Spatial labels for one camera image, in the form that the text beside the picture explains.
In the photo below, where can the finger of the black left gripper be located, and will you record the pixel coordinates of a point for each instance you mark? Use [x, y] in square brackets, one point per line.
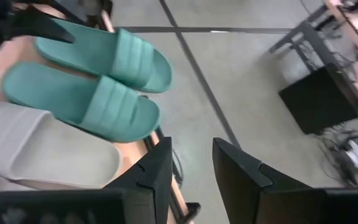
[42, 29]

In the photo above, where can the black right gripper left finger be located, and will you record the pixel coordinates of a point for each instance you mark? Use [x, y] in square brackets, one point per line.
[73, 208]

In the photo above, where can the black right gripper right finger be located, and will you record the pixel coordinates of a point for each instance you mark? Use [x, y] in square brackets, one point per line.
[291, 205]

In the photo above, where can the grey rubber slide sandal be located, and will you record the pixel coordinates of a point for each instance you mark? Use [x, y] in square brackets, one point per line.
[57, 155]

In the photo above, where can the teal rubber slide sandal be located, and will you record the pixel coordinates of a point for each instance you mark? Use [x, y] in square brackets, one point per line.
[104, 53]
[73, 99]

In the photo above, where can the black box on floor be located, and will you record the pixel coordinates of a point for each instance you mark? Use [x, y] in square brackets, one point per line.
[319, 99]

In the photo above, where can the desk with dark metal legs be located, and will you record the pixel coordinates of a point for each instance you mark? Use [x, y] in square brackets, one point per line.
[346, 37]

